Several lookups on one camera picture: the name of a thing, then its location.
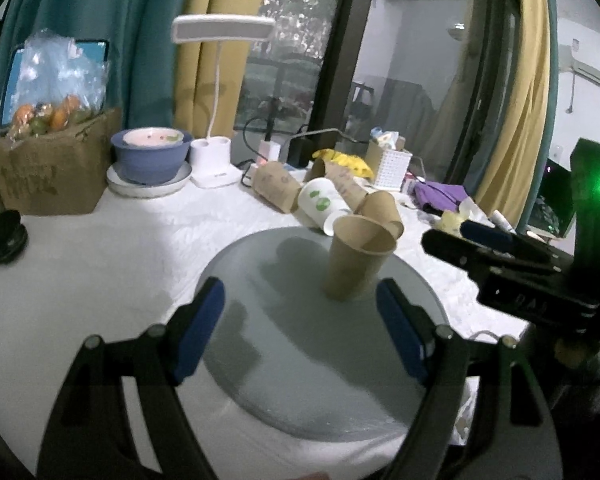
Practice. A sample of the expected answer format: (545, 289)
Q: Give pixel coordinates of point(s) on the white charger plug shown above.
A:
(270, 152)

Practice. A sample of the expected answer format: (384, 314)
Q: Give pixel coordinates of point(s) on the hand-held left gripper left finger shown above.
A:
(200, 330)

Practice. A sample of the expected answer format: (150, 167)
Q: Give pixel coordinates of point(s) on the white marker pen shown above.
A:
(500, 221)

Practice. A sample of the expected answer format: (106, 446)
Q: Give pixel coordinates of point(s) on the white green-dotted paper cup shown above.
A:
(322, 202)

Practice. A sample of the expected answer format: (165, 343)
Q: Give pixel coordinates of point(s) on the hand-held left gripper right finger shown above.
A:
(400, 332)

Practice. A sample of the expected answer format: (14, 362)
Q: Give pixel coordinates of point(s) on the white desk lamp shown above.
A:
(222, 30)

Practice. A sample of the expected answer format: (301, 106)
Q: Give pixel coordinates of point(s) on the teal curtain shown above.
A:
(135, 40)

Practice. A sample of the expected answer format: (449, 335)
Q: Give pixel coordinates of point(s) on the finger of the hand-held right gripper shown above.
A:
(450, 247)
(485, 232)

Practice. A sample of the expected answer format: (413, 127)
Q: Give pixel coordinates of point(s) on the black round object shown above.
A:
(2, 237)

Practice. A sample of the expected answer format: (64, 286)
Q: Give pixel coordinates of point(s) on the tablet screen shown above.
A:
(12, 90)

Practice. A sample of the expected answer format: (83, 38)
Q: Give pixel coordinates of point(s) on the yellow curtain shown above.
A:
(522, 110)
(215, 85)

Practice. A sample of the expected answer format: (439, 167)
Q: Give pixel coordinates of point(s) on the purple cloth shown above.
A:
(440, 195)

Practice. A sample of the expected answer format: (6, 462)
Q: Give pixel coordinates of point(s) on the grey round turntable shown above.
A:
(300, 360)

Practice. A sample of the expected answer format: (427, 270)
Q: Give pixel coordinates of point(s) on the brown paper cup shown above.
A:
(277, 185)
(342, 182)
(350, 270)
(380, 210)

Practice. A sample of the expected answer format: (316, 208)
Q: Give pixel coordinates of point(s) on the white air conditioner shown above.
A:
(587, 67)

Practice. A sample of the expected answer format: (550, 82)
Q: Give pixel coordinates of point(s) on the plastic bag of fruit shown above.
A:
(55, 90)

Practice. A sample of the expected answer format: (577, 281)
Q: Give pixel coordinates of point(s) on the blue bowl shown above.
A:
(150, 162)

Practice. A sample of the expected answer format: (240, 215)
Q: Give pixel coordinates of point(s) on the black power adapter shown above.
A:
(300, 152)

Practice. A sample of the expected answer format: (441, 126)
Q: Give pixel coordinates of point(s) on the white plate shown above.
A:
(130, 187)

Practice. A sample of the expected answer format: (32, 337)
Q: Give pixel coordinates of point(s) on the cardboard box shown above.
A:
(50, 175)

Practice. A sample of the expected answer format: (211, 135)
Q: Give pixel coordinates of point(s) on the white perforated basket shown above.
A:
(392, 167)

